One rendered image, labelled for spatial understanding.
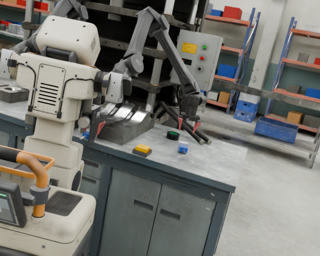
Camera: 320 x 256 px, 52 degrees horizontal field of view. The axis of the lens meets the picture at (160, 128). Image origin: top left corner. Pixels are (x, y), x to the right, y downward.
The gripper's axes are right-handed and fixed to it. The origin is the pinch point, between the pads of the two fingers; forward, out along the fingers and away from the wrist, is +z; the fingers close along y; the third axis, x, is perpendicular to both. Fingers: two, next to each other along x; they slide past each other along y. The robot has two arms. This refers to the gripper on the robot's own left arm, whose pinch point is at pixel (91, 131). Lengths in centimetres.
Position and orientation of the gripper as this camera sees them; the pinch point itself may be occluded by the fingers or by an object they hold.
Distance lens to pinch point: 179.0
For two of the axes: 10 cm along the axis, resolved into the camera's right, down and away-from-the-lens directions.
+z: -1.8, 9.5, 2.6
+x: -3.2, 1.9, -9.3
